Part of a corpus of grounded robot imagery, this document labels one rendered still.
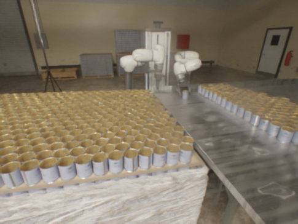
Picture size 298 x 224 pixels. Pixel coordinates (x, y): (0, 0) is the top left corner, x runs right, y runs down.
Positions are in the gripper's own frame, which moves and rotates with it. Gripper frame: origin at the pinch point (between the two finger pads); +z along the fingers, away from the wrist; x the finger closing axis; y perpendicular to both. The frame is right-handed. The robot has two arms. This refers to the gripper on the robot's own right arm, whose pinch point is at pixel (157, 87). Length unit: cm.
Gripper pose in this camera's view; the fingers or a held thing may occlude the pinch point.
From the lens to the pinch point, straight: 158.4
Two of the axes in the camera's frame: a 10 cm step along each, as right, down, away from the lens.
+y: 9.8, -0.4, 1.8
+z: -0.3, 9.1, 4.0
